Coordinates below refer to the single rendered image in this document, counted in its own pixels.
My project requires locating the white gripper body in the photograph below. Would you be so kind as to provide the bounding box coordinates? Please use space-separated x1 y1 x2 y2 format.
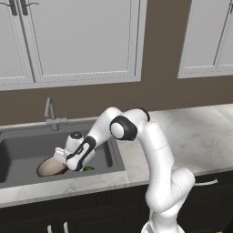
54 147 68 165

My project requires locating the brown bowl with pale inside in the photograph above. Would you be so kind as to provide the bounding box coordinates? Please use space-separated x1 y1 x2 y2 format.
35 156 70 177

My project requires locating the dark grey sink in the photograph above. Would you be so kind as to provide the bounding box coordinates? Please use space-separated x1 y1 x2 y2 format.
0 119 127 190

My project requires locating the grey metal tap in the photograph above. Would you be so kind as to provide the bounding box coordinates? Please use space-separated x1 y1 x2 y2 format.
44 96 69 132

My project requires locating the dark lower cupboard door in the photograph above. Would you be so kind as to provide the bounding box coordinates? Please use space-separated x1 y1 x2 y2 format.
0 203 59 233
56 188 151 233

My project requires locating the narrow white cupboard door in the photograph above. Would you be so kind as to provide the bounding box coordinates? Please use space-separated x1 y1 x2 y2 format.
0 0 35 91

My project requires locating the dark drawer front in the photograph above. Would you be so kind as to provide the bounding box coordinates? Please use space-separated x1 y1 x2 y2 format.
177 170 233 233

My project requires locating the silver drawer handle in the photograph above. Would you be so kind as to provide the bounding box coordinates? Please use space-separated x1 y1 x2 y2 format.
194 178 219 187

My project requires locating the black cupboard door handle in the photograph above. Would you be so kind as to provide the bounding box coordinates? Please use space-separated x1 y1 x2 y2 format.
0 0 18 16
19 0 40 16

